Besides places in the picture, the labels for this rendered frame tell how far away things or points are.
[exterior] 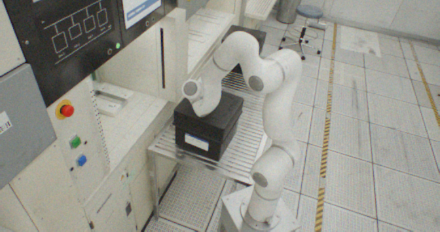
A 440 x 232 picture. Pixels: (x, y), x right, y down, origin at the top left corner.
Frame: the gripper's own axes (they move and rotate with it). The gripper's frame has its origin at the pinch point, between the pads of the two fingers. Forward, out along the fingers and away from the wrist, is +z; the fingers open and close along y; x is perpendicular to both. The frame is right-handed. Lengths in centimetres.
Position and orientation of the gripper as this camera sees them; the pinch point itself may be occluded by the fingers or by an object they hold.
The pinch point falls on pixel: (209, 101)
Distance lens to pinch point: 153.0
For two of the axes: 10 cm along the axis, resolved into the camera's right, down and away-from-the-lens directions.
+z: 2.2, 1.4, 9.6
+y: -9.1, -3.3, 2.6
